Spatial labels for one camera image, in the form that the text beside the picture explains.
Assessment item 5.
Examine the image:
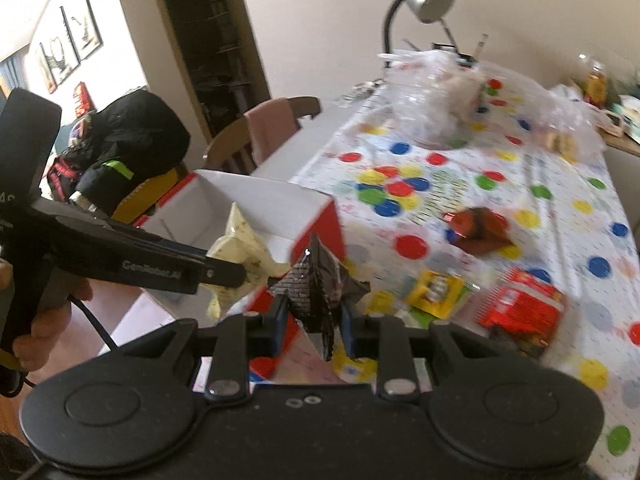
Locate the black snack packet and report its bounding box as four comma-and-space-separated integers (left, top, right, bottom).
266, 234, 372, 362

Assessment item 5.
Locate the dark bookshelf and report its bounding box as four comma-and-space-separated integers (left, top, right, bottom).
151, 0, 272, 147

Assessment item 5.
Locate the large clear plastic bag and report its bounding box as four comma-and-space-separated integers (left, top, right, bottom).
379, 49, 490, 150

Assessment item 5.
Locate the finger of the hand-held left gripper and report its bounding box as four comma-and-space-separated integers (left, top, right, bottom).
112, 224, 213, 263
198, 259, 248, 295

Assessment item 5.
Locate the white and red cardboard box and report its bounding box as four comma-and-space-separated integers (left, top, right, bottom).
112, 169, 347, 382

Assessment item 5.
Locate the small clutter pile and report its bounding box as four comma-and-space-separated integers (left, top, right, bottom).
334, 79, 383, 109

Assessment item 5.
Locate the pink cloth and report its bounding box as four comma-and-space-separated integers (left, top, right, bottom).
244, 99, 302, 169

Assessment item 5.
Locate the shiny brown snack packet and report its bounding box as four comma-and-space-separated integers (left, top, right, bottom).
442, 206, 522, 257

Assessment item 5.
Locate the wooden chair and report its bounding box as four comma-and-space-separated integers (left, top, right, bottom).
204, 96, 322, 177

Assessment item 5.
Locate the balloon print tablecloth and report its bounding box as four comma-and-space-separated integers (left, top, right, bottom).
287, 60, 640, 480

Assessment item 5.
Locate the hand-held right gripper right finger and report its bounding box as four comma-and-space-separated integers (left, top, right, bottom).
341, 305, 508, 402

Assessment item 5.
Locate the pale yellow snack packet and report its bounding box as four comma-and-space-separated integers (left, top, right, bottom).
206, 202, 291, 322

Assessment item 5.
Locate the small clear plastic bag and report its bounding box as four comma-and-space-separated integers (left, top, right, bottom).
532, 85, 607, 162

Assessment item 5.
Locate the yellow drink bottle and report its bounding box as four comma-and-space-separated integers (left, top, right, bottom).
579, 54, 609, 109

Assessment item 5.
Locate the red strap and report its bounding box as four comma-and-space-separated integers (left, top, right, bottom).
46, 154, 82, 197

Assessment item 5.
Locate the red snack packet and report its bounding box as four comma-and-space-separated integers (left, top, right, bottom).
474, 266, 567, 358

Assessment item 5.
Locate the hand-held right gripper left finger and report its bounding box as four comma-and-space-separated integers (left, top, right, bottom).
102, 296, 289, 403

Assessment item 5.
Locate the framed wall picture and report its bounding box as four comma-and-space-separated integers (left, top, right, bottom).
60, 0, 104, 64
37, 35, 81, 93

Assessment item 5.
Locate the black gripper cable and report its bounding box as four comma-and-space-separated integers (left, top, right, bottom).
67, 294, 122, 352

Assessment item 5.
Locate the black jacket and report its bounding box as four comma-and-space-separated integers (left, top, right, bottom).
75, 88, 192, 211

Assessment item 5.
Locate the person's left hand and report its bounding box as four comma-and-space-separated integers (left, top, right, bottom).
11, 279, 95, 372

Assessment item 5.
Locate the yellow cloth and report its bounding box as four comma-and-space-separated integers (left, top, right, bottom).
111, 164, 195, 227

